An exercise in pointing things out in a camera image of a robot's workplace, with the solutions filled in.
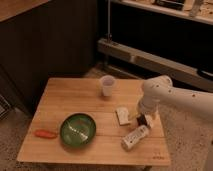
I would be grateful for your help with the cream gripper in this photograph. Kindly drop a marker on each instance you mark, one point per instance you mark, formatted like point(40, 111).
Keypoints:
point(145, 112)

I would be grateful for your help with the black eraser block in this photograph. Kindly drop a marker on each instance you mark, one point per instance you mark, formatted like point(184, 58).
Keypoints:
point(142, 120)

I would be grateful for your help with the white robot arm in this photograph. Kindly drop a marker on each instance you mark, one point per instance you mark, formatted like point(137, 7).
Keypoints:
point(161, 89)

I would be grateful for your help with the green bowl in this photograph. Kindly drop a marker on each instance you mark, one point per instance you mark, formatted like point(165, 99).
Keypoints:
point(77, 130)

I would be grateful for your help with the wooden table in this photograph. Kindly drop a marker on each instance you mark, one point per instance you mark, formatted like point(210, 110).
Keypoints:
point(63, 97)

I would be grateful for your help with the orange carrot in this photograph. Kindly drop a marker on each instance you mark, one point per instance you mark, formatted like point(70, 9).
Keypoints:
point(45, 134)

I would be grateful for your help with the upper wooden shelf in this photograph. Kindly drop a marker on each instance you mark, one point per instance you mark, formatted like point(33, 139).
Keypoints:
point(195, 10)

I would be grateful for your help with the metal vertical pole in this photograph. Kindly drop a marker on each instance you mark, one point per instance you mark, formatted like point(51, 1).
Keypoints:
point(108, 20)

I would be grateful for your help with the metal shelf rail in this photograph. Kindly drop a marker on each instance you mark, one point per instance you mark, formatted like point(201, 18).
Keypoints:
point(155, 63)

